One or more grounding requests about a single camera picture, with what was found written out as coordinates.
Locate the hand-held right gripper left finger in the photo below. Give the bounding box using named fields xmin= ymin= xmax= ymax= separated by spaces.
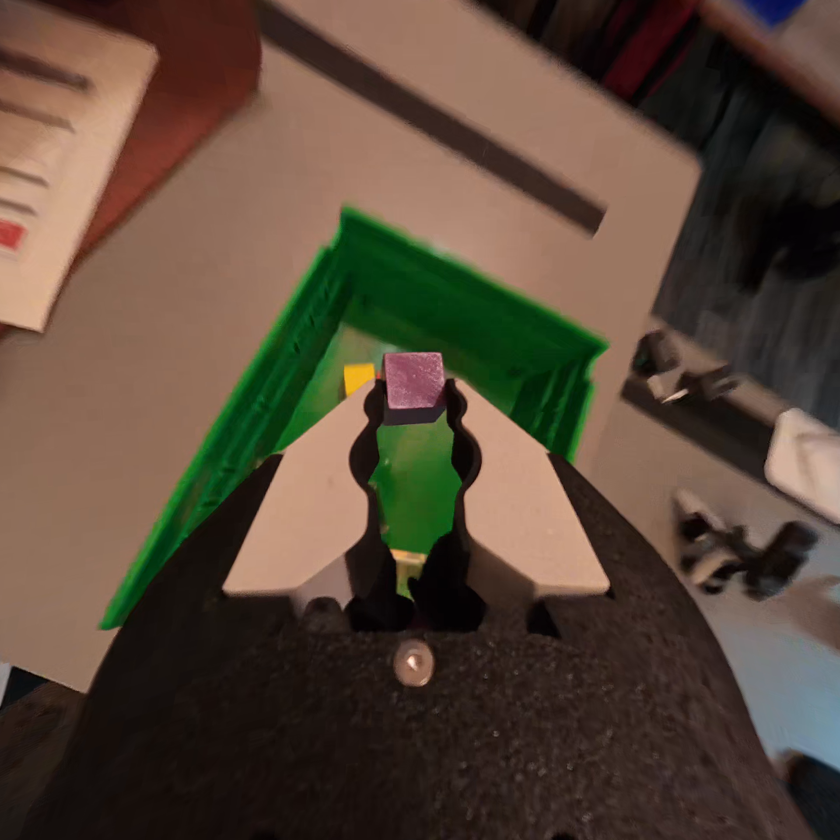
xmin=223 ymin=378 xmax=382 ymax=616

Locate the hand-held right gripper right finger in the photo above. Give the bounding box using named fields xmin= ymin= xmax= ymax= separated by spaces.
xmin=449 ymin=377 xmax=611 ymax=613

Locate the purple wooden cube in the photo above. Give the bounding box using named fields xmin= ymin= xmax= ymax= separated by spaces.
xmin=382 ymin=352 xmax=448 ymax=427

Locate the green plastic bin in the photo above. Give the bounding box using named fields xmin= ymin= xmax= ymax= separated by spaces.
xmin=98 ymin=206 xmax=610 ymax=631

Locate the light grey desk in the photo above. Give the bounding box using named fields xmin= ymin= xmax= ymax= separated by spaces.
xmin=620 ymin=315 xmax=840 ymax=762
xmin=0 ymin=0 xmax=702 ymax=693

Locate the white printed paper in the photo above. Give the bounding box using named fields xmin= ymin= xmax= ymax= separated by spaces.
xmin=0 ymin=0 xmax=160 ymax=332

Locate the brown edged grey table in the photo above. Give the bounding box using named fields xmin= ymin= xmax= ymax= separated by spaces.
xmin=696 ymin=0 xmax=840 ymax=126

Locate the small blue container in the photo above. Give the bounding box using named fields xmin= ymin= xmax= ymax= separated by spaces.
xmin=745 ymin=0 xmax=809 ymax=27

